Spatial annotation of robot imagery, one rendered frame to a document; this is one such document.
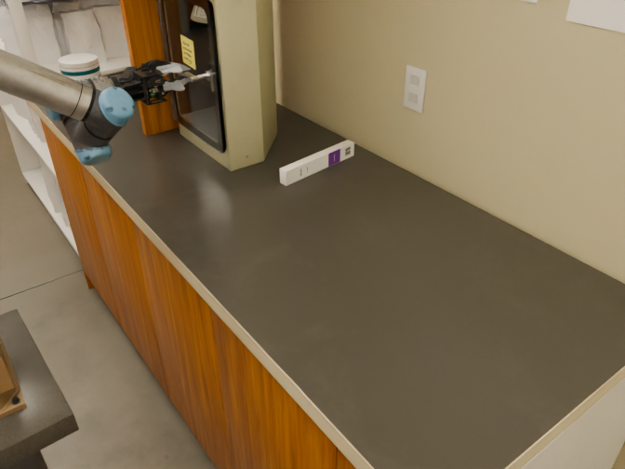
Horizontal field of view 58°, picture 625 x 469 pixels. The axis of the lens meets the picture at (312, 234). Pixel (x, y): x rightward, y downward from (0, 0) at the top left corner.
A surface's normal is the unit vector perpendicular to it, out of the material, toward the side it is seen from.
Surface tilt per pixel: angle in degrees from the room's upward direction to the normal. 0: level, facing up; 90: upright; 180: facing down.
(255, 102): 90
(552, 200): 90
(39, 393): 0
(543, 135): 90
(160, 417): 0
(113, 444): 0
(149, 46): 90
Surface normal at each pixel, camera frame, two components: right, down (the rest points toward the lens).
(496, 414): 0.00, -0.83
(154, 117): 0.60, 0.44
